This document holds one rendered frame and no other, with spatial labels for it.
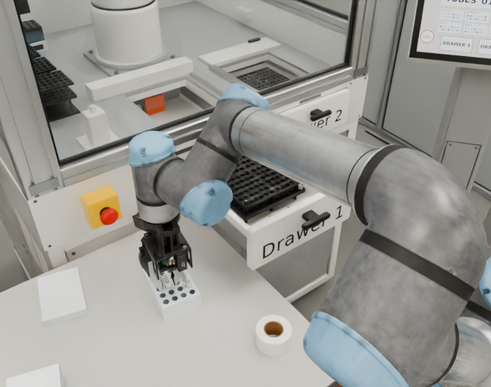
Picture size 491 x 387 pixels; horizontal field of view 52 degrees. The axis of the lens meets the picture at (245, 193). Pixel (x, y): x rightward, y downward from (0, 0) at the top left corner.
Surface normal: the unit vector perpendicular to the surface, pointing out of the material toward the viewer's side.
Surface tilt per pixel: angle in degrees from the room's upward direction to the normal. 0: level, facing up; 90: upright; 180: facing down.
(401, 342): 55
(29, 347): 0
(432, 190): 10
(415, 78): 90
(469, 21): 50
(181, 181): 43
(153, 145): 0
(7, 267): 0
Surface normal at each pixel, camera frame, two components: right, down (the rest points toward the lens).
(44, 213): 0.59, 0.50
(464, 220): 0.40, -0.40
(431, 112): -0.83, 0.34
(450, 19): -0.19, -0.05
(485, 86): -0.25, 0.59
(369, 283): -0.62, -0.36
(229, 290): 0.00, -0.79
